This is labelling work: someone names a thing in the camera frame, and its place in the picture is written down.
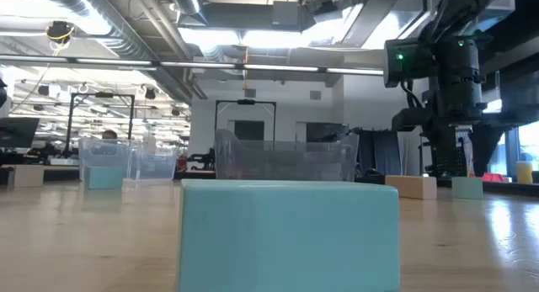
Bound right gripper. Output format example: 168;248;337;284
391;34;521;178

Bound teal block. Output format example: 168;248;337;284
177;178;401;292
451;176;484;200
83;165;125;190

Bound orange block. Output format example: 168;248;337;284
385;175;438;200

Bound brown wooden block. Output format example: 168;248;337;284
7;164;45;188

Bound yellow cup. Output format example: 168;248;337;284
515;160;534;184

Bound dark hanging cloth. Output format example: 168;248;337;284
353;127;405;176

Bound smoky grey plastic container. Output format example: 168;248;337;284
214;128;360;183

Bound grey ceiling unit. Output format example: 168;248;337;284
271;0;301;27

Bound long linear ceiling light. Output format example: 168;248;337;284
0;54;387;77

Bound clear plastic container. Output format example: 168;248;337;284
77;136;180;182

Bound black monitor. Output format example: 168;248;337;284
0;117;40;149

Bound black aluminium table frame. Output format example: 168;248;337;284
0;167;539;196

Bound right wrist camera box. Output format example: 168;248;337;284
383;38;437;89

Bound black robot station frame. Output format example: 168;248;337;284
62;91;136;158
214;98;278;146

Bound silver spiral air duct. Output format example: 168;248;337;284
33;0;195;104

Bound hanging black yellow cable reel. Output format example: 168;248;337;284
45;20;77;44

